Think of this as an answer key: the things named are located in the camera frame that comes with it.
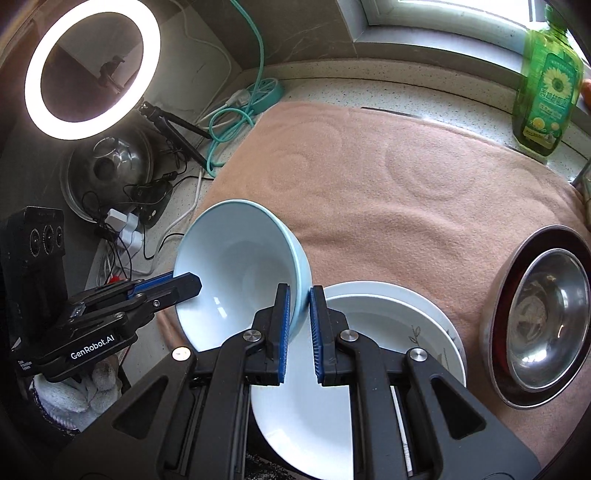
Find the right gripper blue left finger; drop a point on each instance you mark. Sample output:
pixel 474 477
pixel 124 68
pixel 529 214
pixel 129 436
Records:
pixel 270 361

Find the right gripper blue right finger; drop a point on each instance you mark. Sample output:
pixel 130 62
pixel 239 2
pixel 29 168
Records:
pixel 331 365

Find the white plate grey leaf pattern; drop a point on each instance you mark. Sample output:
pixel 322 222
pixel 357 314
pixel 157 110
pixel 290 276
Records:
pixel 309 426

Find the light blue ceramic bowl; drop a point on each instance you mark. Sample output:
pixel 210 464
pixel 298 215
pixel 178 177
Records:
pixel 240 251

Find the large stainless steel bowl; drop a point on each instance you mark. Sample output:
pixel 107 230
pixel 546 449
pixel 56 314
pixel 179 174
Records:
pixel 498 332

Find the red steel-lined bowl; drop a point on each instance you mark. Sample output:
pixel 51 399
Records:
pixel 549 318

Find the left white gloved hand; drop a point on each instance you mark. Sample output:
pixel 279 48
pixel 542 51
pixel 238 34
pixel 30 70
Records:
pixel 75 403

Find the white plate pink flowers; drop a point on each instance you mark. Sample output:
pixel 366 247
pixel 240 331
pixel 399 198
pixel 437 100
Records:
pixel 400 319

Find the white power adapter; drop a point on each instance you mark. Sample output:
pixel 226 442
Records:
pixel 127 229

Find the steel pot lid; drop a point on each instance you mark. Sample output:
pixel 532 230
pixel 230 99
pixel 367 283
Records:
pixel 93 177

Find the pink towel mat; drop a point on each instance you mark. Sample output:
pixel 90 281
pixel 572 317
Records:
pixel 377 196

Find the black tripod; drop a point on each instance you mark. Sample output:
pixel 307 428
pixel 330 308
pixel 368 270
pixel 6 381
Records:
pixel 165 123

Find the teal round power strip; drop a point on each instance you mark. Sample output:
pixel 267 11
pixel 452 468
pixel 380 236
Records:
pixel 264 95

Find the green dish soap bottle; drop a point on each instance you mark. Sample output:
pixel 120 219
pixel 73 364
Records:
pixel 552 73

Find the orange fruit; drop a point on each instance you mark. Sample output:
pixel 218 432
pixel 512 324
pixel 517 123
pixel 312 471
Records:
pixel 586 92

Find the white ring light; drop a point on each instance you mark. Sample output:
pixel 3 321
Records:
pixel 143 19

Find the window frame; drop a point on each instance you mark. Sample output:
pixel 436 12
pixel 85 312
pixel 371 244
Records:
pixel 439 33

